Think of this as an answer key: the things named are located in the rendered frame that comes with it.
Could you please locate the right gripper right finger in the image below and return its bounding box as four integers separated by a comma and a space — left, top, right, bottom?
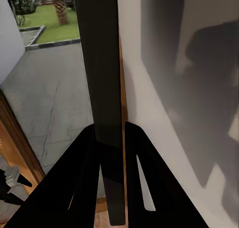
125, 121, 209, 228

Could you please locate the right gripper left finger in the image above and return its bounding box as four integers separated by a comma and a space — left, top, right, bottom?
3, 124, 100, 228

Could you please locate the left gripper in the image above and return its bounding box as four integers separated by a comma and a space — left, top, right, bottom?
0, 169, 32, 206

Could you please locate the poster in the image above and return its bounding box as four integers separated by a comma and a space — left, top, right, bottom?
74, 0, 125, 226

